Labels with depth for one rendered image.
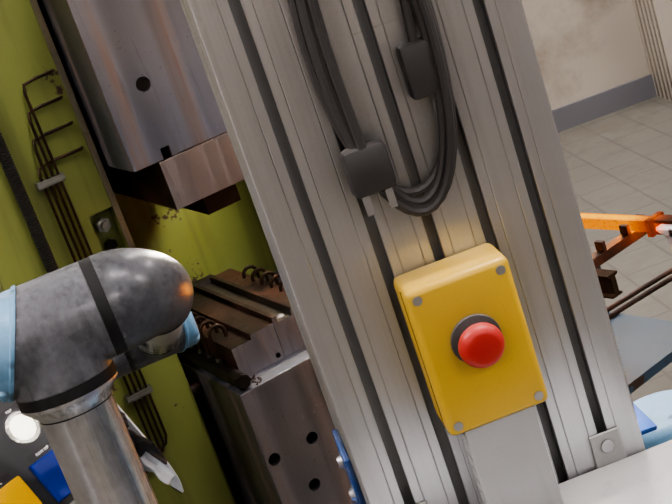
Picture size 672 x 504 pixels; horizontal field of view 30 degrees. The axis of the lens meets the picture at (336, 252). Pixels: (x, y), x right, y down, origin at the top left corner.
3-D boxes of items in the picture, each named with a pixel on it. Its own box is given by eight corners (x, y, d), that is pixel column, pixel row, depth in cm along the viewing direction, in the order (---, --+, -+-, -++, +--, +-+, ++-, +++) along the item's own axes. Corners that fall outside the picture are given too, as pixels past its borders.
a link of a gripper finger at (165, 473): (183, 506, 194) (132, 478, 192) (181, 489, 200) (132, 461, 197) (194, 490, 194) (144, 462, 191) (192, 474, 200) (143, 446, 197)
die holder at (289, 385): (467, 496, 261) (404, 306, 247) (315, 591, 246) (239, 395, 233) (338, 428, 310) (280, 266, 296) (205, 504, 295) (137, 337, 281)
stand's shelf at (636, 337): (707, 334, 254) (705, 325, 253) (579, 434, 233) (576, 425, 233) (595, 317, 278) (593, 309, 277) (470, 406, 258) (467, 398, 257)
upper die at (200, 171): (270, 167, 236) (253, 120, 233) (177, 210, 228) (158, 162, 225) (187, 153, 273) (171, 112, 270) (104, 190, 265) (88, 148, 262)
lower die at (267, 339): (329, 333, 247) (315, 295, 244) (242, 379, 239) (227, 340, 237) (241, 298, 283) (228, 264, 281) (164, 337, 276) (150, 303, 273)
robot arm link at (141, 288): (178, 209, 139) (176, 287, 187) (85, 247, 137) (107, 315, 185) (219, 304, 138) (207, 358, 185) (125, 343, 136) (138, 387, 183)
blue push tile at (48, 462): (93, 474, 206) (63, 440, 206) (60, 501, 200) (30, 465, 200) (88, 478, 207) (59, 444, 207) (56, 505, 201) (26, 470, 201)
